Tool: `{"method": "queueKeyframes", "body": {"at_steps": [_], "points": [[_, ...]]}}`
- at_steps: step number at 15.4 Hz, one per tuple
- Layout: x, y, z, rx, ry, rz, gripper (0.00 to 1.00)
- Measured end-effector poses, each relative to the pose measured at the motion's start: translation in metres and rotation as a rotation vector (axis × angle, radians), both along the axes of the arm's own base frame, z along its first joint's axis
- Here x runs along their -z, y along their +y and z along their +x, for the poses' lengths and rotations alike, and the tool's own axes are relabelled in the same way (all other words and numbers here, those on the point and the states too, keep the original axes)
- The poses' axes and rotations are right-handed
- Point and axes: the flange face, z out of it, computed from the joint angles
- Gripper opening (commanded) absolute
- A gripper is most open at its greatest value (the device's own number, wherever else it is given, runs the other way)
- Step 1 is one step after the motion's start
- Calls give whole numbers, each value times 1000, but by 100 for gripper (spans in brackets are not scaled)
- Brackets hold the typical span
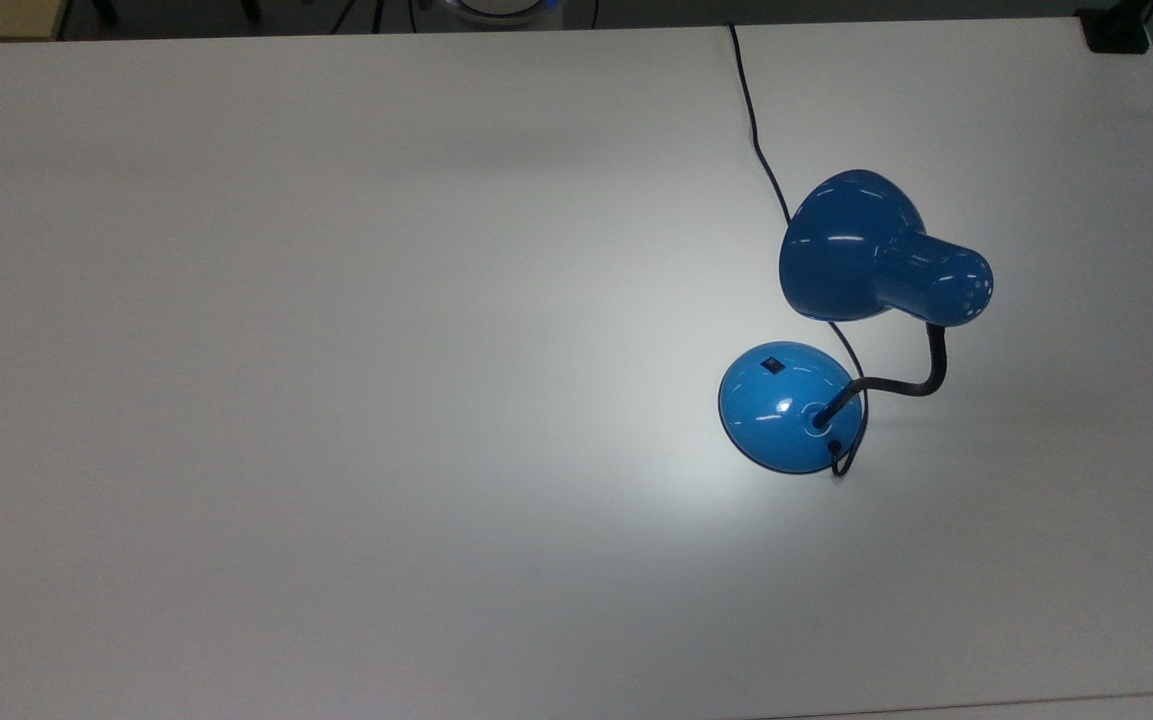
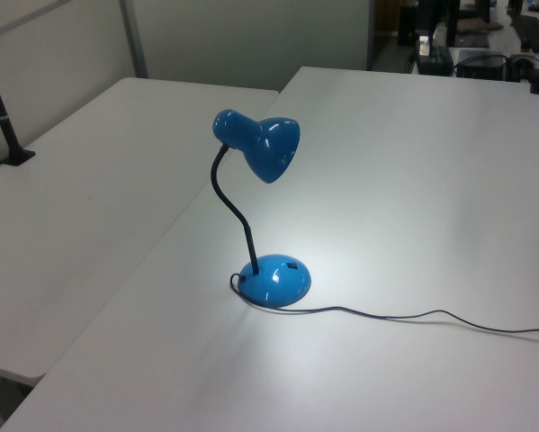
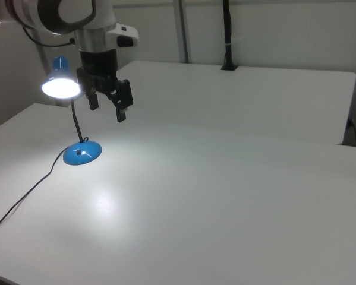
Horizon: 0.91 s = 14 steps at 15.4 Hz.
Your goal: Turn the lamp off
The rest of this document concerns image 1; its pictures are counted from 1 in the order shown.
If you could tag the blue gooseneck desk lamp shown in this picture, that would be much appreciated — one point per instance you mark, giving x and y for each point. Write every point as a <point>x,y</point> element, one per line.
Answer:
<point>786,405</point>

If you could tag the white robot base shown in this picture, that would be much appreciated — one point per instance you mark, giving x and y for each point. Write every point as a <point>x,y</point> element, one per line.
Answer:
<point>501,6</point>

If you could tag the black table corner clamp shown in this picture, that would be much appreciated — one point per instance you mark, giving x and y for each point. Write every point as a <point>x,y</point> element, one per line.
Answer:
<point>1116,32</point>

